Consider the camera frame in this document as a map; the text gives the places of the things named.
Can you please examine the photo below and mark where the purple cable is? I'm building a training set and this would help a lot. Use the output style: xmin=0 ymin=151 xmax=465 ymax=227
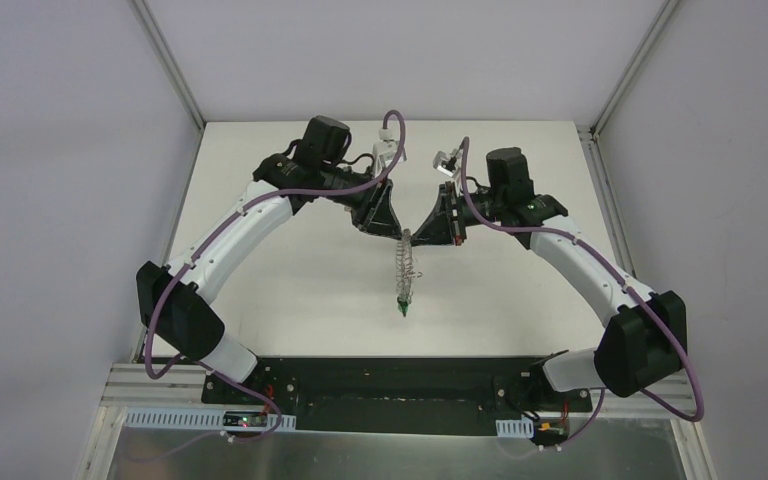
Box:
xmin=458 ymin=136 xmax=706 ymax=462
xmin=118 ymin=109 xmax=408 ymax=462

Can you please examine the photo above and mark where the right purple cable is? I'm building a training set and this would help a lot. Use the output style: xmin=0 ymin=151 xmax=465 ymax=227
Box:
xmin=458 ymin=136 xmax=706 ymax=462

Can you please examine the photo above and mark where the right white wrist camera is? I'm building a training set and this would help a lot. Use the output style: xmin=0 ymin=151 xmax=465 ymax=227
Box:
xmin=432 ymin=149 xmax=463 ymax=178

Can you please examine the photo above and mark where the metal disc with key rings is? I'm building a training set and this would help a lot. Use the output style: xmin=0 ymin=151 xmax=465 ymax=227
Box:
xmin=395 ymin=229 xmax=422 ymax=299

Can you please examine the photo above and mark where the right white slotted cable duct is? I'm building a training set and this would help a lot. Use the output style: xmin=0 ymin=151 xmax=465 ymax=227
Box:
xmin=495 ymin=416 xmax=535 ymax=439

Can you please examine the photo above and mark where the white slotted cable duct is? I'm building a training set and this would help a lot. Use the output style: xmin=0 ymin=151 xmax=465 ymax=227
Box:
xmin=123 ymin=407 xmax=297 ymax=433
xmin=495 ymin=416 xmax=535 ymax=439

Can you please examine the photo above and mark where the left aluminium frame post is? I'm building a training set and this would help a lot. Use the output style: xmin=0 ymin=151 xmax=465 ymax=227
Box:
xmin=128 ymin=0 xmax=206 ymax=133

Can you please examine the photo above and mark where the left white slotted cable duct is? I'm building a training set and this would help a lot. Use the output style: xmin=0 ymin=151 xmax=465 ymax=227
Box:
xmin=123 ymin=407 xmax=297 ymax=433

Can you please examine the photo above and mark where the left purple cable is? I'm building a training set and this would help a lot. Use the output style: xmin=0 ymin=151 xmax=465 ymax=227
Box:
xmin=118 ymin=109 xmax=408 ymax=462

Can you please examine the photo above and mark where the aluminium frame post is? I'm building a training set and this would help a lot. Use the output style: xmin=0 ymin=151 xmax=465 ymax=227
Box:
xmin=128 ymin=0 xmax=206 ymax=133
xmin=589 ymin=0 xmax=684 ymax=141

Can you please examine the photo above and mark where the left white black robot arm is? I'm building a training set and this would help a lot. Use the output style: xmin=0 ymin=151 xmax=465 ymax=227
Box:
xmin=137 ymin=110 xmax=407 ymax=405

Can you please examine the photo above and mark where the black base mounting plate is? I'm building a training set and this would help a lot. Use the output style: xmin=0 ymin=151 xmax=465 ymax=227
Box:
xmin=200 ymin=356 xmax=594 ymax=439

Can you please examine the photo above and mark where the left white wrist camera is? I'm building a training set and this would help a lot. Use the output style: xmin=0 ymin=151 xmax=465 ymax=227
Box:
xmin=372 ymin=139 xmax=407 ymax=177

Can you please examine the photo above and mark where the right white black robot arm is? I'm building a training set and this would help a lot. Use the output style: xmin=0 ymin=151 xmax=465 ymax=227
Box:
xmin=411 ymin=147 xmax=687 ymax=410

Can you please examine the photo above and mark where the right aluminium frame post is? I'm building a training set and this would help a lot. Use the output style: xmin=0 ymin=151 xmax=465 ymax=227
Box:
xmin=589 ymin=0 xmax=684 ymax=141

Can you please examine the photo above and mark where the key with green tag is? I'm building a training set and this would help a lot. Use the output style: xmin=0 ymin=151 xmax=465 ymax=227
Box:
xmin=396 ymin=296 xmax=412 ymax=318

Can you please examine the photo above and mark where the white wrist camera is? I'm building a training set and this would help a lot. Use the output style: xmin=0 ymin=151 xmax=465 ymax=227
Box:
xmin=372 ymin=139 xmax=407 ymax=177
xmin=432 ymin=149 xmax=463 ymax=178

